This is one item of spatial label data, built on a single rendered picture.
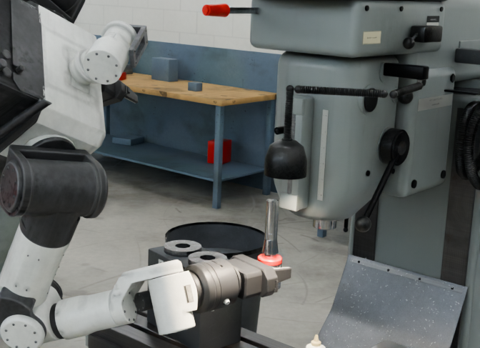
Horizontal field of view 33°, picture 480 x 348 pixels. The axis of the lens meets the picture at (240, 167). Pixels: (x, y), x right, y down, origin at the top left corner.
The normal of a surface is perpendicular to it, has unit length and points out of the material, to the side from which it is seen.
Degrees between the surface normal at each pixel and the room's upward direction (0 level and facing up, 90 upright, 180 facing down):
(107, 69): 115
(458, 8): 85
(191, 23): 90
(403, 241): 90
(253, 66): 90
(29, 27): 58
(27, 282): 107
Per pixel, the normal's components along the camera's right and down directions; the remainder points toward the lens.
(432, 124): 0.77, 0.17
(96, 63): -0.17, 0.61
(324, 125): -0.64, 0.14
